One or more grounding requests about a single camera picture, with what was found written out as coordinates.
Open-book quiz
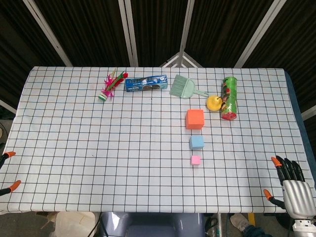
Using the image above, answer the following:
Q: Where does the blue cookie package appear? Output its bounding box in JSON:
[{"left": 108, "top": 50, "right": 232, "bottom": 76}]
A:
[{"left": 124, "top": 75, "right": 170, "bottom": 93}]

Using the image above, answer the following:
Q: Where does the green chips can red lid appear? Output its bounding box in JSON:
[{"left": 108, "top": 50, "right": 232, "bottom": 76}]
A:
[{"left": 220, "top": 76, "right": 238, "bottom": 121}]

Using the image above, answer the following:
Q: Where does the black folding screen white frame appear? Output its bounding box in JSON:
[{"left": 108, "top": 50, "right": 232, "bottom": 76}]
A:
[{"left": 0, "top": 0, "right": 316, "bottom": 120}]

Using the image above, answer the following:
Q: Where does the yellow toy pear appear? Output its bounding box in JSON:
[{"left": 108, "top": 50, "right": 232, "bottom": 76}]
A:
[{"left": 206, "top": 95, "right": 222, "bottom": 112}]

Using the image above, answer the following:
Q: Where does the dark jeans leg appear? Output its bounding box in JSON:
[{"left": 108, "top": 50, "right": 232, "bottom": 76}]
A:
[{"left": 243, "top": 223, "right": 266, "bottom": 237}]

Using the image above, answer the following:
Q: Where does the pink feather shuttlecock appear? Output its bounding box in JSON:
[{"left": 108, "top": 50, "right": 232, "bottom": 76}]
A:
[{"left": 98, "top": 70, "right": 129, "bottom": 102}]

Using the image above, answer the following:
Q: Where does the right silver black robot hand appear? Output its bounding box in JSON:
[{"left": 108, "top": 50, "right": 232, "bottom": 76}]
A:
[{"left": 263, "top": 155, "right": 314, "bottom": 220}]

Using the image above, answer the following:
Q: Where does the mint green dustpan brush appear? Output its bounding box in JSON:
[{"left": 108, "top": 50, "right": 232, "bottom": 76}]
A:
[{"left": 169, "top": 74, "right": 209, "bottom": 100}]

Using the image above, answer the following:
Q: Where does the medium blue foam cube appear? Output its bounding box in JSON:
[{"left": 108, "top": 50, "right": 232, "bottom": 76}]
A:
[{"left": 189, "top": 135, "right": 206, "bottom": 151}]

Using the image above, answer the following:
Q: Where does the left black orange-tipped robot hand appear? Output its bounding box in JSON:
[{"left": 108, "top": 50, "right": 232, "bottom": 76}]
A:
[{"left": 0, "top": 151, "right": 22, "bottom": 196}]

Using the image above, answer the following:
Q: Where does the white sneaker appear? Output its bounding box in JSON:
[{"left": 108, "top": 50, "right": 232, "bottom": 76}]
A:
[{"left": 230, "top": 213, "right": 255, "bottom": 233}]

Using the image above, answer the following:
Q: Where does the white plastic container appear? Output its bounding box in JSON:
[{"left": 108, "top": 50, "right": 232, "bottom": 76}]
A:
[{"left": 55, "top": 211, "right": 97, "bottom": 237}]

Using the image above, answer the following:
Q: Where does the white checkered tablecloth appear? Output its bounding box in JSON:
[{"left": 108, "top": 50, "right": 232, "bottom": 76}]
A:
[{"left": 0, "top": 66, "right": 315, "bottom": 214}]

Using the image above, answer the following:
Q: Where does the large orange foam cube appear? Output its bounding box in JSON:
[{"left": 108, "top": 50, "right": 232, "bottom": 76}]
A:
[{"left": 185, "top": 109, "right": 205, "bottom": 130}]

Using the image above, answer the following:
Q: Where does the grey-blue robot torso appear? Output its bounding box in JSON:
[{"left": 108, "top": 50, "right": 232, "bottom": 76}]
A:
[{"left": 100, "top": 211, "right": 206, "bottom": 237}]

